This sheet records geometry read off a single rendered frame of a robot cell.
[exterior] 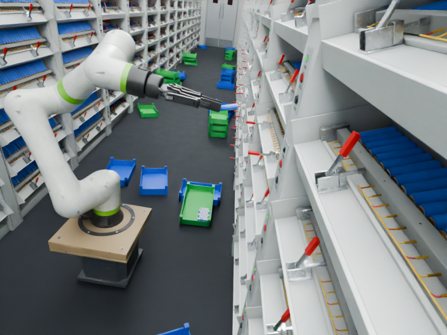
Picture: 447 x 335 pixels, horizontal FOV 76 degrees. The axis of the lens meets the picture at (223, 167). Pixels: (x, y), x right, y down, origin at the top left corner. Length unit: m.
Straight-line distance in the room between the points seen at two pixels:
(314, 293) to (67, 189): 1.00
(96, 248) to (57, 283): 0.42
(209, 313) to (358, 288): 1.26
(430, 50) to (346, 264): 0.22
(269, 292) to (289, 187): 0.27
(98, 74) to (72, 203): 0.54
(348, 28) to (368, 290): 0.39
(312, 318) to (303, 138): 0.31
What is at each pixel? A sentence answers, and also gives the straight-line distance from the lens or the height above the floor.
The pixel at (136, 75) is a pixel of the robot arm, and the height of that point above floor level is 1.07.
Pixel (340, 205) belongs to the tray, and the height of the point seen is 1.07.
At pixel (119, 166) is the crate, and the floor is 0.00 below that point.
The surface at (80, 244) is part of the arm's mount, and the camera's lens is 1.40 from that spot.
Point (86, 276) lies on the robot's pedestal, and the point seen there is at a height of 0.02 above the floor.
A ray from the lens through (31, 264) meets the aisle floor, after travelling 1.86.
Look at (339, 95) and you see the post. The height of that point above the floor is 1.17.
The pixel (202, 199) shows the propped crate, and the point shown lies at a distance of 2.06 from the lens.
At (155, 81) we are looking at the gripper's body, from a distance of 0.94.
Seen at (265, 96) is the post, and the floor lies 0.97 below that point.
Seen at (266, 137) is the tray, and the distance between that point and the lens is 1.07.
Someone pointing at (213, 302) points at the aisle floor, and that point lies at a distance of 1.57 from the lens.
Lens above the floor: 1.28
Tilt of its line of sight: 30 degrees down
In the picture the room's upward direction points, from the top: 8 degrees clockwise
